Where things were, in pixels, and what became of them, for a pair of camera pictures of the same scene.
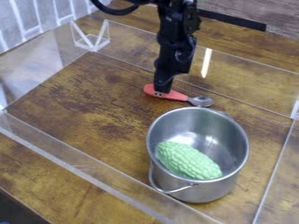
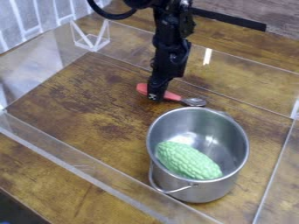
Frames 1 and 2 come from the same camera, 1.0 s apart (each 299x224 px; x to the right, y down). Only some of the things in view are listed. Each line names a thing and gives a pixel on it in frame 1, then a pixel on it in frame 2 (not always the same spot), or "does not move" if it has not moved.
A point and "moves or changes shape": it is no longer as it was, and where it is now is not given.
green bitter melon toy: (186, 161) does not move
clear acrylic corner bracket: (90, 41) does not move
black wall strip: (233, 20) does not move
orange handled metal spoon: (201, 100) moves or changes shape
